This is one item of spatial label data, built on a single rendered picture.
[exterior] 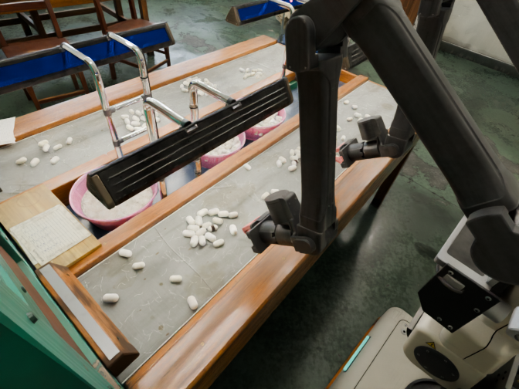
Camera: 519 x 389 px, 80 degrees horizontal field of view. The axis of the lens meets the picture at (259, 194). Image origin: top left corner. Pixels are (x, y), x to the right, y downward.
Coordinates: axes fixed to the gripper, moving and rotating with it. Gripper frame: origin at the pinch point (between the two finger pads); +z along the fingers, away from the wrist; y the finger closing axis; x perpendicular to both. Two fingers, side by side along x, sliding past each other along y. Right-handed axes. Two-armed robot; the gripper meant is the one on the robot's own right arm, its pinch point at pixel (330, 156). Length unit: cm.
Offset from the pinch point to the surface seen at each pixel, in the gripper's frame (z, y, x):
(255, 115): -2.7, 26.9, -25.4
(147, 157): -3, 59, -29
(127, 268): 23, 70, -4
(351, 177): -0.5, -6.9, 12.5
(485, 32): 40, -445, 31
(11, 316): -47, 87, -27
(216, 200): 23.5, 35.4, -4.3
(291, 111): 44, -41, -13
